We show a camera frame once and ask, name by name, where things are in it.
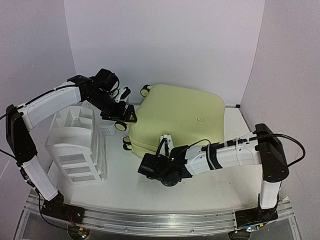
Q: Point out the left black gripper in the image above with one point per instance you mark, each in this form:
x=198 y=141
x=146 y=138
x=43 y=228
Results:
x=118 y=116

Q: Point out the pale yellow hard-shell suitcase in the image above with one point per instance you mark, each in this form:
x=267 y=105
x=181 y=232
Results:
x=187 y=115

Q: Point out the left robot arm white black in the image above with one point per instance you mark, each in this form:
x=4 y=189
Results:
x=103 y=91

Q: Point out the white perforated plastic basket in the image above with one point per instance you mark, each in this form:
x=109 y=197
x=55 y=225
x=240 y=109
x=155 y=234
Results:
x=106 y=127

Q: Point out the white plastic drawer organizer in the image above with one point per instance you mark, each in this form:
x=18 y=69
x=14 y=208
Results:
x=77 y=146

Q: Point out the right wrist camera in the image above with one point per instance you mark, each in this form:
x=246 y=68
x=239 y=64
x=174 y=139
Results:
x=166 y=145

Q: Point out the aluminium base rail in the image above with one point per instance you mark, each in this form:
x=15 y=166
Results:
x=184 y=224

